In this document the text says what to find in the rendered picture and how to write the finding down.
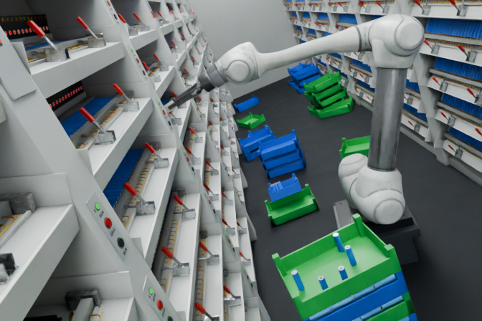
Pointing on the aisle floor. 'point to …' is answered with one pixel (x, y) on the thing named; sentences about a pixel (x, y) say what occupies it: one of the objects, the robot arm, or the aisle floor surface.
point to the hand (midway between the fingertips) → (168, 107)
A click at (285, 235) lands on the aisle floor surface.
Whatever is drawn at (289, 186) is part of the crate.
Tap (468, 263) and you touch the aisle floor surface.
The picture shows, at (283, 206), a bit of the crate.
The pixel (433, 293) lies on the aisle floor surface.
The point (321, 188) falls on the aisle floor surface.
